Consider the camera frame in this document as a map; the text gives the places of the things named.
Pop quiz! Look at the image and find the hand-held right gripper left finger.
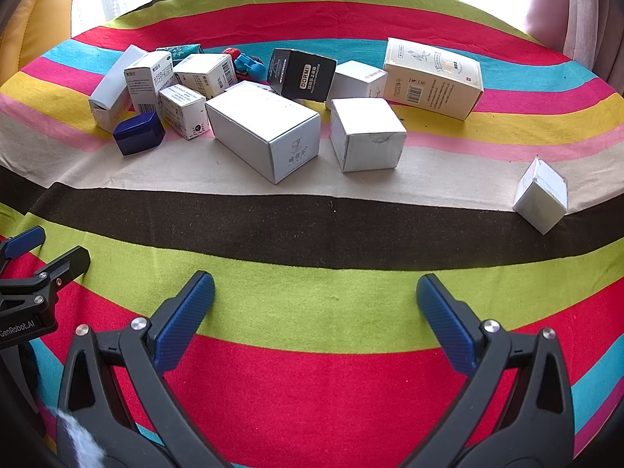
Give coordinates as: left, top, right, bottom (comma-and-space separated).
56, 270, 230, 468

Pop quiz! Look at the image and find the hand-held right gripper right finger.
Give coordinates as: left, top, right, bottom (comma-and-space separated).
416, 273, 576, 468

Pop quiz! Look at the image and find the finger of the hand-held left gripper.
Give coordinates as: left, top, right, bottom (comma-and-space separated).
0, 225, 47, 274
0, 246, 92, 303

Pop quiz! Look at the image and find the white box with barcode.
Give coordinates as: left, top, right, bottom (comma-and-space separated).
173, 53, 238, 99

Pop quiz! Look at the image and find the teal box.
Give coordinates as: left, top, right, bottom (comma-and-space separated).
156, 43, 203, 62

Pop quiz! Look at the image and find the white cloth strip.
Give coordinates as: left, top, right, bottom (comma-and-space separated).
53, 407, 108, 468

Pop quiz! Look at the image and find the striped colourful blanket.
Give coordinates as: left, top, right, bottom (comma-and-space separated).
0, 0, 624, 468

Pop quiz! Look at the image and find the navy blue box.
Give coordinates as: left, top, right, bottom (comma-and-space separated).
112, 110, 165, 157

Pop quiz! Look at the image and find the long white box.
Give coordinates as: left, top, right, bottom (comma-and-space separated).
89, 44, 149, 133

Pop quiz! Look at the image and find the small white box black print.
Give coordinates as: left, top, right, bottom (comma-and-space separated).
157, 84, 208, 141

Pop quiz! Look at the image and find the white box blue print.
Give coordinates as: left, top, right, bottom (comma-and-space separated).
123, 50, 177, 118

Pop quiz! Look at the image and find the white cube box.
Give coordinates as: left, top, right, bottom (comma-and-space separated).
329, 97, 408, 174

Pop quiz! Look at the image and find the large white box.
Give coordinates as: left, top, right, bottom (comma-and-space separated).
205, 80, 321, 185

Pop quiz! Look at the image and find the yellow chair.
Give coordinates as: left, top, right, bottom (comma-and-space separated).
0, 0, 74, 86

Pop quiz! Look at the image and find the large cream box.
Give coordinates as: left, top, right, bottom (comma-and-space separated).
383, 37, 484, 121

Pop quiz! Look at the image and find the plain white box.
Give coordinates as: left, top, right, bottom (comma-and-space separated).
326, 60, 389, 110

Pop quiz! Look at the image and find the pink beige curtain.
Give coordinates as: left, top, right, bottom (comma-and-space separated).
524, 0, 624, 98

